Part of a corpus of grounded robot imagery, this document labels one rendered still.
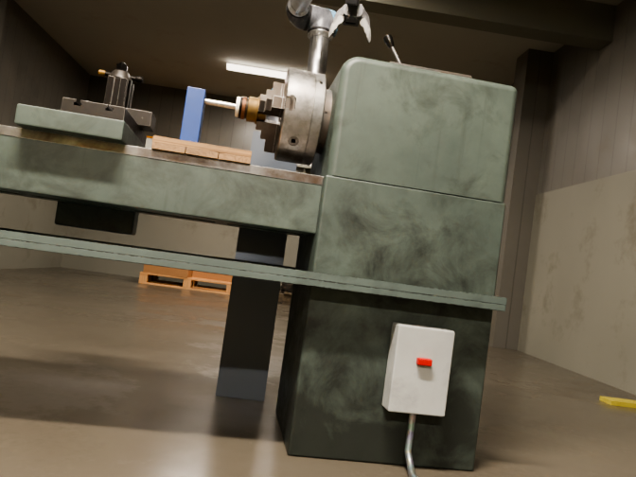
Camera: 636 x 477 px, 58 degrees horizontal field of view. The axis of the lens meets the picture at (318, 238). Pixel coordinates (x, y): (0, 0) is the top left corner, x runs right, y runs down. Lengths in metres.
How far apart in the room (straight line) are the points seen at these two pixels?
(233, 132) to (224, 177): 7.73
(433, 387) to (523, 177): 4.63
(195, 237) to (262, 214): 7.59
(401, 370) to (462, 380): 0.24
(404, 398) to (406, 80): 0.98
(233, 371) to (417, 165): 1.15
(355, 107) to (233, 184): 0.45
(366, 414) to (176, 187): 0.91
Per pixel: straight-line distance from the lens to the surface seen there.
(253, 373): 2.42
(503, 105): 2.00
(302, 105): 1.87
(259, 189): 1.80
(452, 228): 1.87
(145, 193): 1.82
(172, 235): 9.43
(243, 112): 1.98
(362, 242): 1.78
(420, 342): 1.77
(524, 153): 6.31
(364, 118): 1.83
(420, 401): 1.81
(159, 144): 1.82
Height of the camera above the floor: 0.58
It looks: 3 degrees up
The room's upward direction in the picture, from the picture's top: 8 degrees clockwise
